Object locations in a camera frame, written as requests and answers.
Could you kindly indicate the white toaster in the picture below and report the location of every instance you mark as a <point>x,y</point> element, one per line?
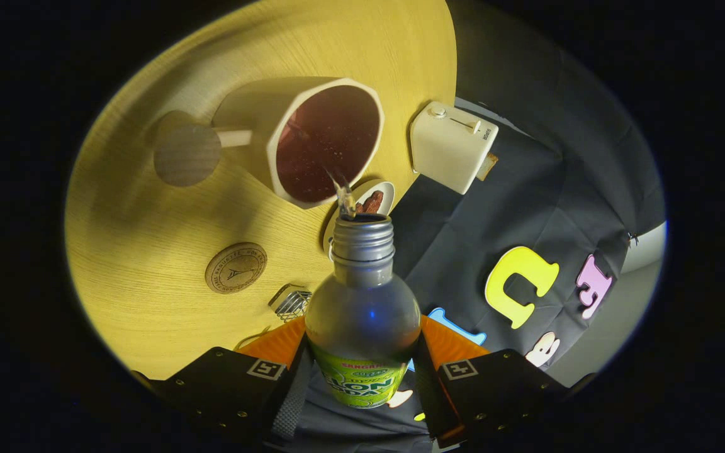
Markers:
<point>447,148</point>

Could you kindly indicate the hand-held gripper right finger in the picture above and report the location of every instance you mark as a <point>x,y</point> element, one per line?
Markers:
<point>432,396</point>

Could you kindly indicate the brown meat slice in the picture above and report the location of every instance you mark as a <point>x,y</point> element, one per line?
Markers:
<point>372,202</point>

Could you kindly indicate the toast slice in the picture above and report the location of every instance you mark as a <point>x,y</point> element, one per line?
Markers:
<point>488,167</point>

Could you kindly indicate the round cork coaster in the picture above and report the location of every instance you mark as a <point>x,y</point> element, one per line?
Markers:
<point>235,268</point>

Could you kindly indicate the white round plate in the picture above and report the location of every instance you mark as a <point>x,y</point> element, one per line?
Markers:
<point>387,192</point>

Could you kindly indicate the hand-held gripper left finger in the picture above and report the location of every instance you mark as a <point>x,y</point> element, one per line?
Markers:
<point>290,396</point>

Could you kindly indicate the silver juice bottle green label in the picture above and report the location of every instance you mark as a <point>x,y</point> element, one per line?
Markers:
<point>362,302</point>

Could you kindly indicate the wooden table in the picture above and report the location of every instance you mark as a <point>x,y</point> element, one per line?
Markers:
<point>167,251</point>

